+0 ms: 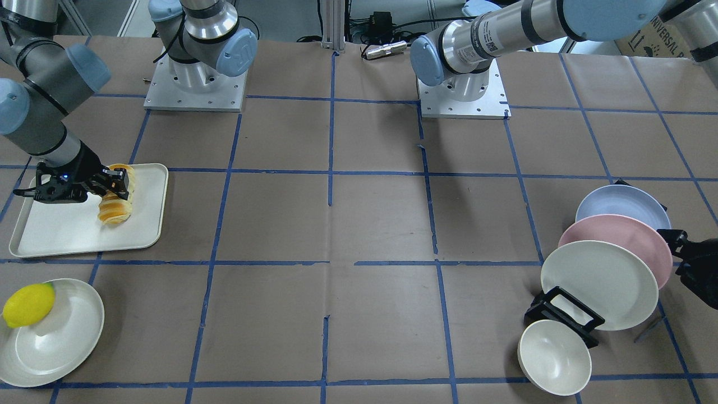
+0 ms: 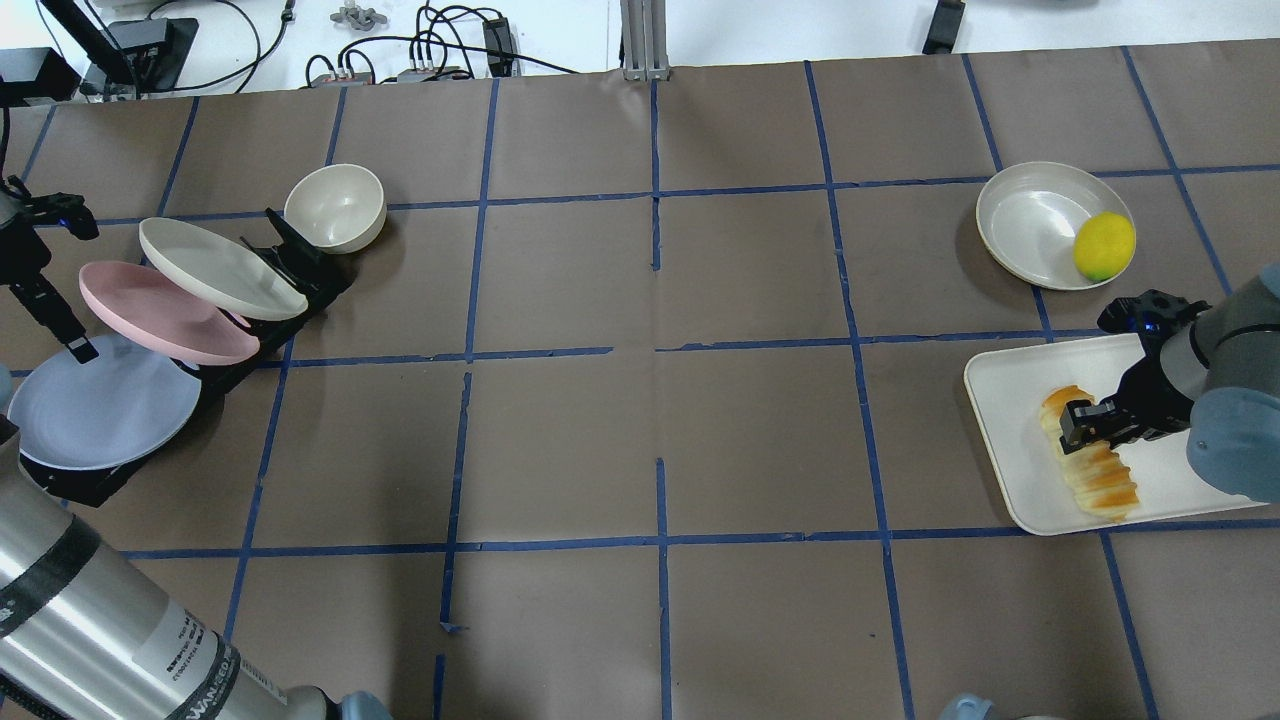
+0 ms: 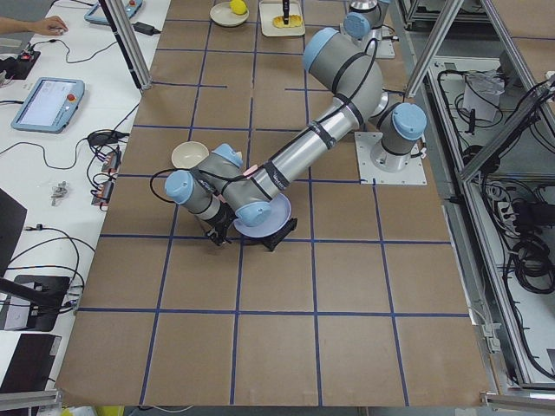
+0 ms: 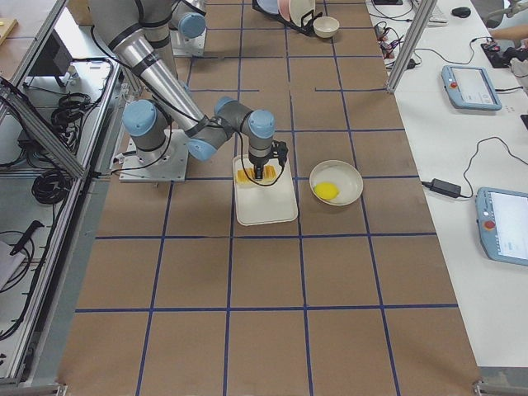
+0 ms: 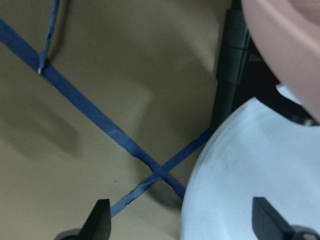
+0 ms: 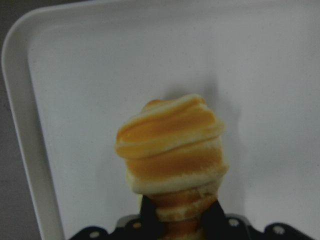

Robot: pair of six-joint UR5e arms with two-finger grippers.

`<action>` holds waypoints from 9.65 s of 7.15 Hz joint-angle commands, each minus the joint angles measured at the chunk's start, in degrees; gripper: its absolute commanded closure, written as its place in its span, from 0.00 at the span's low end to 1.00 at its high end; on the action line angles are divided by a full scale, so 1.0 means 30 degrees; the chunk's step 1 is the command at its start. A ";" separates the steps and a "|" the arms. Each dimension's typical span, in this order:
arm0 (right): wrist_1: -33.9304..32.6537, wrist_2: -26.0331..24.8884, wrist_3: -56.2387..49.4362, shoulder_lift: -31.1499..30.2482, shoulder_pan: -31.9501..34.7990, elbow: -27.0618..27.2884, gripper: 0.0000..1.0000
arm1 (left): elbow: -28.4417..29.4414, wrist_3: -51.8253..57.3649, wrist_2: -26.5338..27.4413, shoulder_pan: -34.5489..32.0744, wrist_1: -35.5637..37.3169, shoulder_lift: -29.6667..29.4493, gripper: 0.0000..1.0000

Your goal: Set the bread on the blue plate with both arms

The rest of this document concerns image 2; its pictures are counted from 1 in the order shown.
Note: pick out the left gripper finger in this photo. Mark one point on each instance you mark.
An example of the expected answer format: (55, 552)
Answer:
(46, 305)

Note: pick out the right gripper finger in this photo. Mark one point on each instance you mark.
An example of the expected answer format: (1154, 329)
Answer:
(1083, 423)

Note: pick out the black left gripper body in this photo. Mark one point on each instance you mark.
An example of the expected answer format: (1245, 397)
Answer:
(19, 258)

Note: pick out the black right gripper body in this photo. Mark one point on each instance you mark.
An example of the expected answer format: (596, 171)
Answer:
(1153, 393)

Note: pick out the striped orange bread roll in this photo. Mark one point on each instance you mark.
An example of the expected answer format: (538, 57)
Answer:
(1101, 484)

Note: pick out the light blue plate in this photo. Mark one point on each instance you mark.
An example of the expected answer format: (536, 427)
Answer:
(121, 406)

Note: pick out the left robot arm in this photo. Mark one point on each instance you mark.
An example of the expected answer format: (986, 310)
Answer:
(87, 635)

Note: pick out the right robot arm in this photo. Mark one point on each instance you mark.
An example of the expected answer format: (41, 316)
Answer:
(1211, 371)

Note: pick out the pink plate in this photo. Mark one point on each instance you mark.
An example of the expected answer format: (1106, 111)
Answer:
(146, 308)

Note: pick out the cream plate in rack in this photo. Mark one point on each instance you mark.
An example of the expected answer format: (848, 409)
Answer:
(218, 270)

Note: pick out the cream shallow plate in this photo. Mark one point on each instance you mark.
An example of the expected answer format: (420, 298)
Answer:
(1027, 216)

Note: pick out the white rectangular tray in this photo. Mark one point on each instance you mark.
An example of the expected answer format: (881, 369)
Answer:
(1007, 389)

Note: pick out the yellow lemon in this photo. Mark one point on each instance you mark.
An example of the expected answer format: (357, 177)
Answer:
(1104, 246)

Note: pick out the black monitor stand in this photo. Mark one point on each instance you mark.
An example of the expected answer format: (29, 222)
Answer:
(133, 58)

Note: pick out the black dish rack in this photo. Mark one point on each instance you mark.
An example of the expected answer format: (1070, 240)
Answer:
(311, 271)

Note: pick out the cream bowl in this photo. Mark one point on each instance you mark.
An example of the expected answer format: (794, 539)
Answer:
(338, 209)

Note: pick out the black power adapter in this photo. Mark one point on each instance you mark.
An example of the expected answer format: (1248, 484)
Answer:
(500, 47)

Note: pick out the aluminium frame post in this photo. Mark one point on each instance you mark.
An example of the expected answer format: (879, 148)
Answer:
(644, 53)

